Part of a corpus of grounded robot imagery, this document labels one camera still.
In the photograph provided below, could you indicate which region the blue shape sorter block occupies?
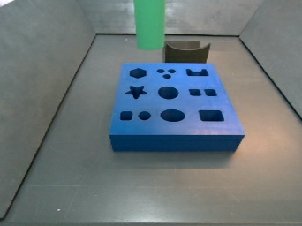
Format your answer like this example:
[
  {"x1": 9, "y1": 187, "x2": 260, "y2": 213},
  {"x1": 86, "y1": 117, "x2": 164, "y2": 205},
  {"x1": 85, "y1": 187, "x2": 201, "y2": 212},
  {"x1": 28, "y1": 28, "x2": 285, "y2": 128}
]
[{"x1": 109, "y1": 63, "x2": 245, "y2": 152}]

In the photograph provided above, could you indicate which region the green oval peg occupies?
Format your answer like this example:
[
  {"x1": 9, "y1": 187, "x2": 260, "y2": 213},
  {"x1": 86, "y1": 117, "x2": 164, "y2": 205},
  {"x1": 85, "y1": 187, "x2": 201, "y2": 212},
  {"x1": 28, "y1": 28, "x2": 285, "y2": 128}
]
[{"x1": 133, "y1": 0, "x2": 165, "y2": 50}]

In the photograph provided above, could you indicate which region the dark curved holder piece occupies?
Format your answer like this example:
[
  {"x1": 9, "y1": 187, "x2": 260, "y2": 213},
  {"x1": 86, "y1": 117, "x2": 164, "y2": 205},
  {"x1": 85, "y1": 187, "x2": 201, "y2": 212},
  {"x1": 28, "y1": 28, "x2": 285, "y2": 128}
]
[{"x1": 163, "y1": 41, "x2": 211, "y2": 63}]

